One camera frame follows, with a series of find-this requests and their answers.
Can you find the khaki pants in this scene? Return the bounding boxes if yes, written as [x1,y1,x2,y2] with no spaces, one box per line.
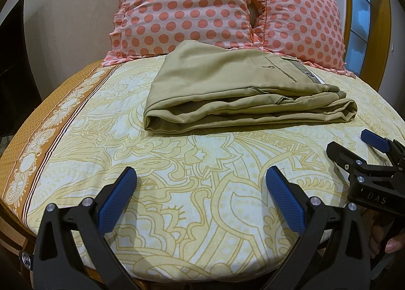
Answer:
[144,40,358,138]

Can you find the wooden framed glass window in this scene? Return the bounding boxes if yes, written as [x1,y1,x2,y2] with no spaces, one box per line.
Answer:
[300,0,395,89]

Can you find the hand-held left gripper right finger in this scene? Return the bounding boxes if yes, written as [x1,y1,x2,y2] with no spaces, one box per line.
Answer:
[265,166,371,290]

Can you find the pink polka dot pillow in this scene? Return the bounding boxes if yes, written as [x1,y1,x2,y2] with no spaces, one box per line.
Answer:
[248,0,357,79]
[102,0,265,68]

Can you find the yellow patterned bed sheet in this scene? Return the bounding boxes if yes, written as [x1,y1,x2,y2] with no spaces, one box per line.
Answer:
[0,54,405,285]

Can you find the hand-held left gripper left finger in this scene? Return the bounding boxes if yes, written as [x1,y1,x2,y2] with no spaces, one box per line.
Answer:
[33,166,138,290]

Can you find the wooden bed frame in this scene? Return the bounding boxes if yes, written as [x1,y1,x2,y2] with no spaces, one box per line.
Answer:
[0,207,42,266]

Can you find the person's right hand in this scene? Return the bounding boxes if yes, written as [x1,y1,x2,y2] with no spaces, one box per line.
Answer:
[369,209,405,254]

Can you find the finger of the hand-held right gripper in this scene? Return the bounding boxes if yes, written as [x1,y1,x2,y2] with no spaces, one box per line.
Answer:
[361,129,405,165]
[326,141,393,184]

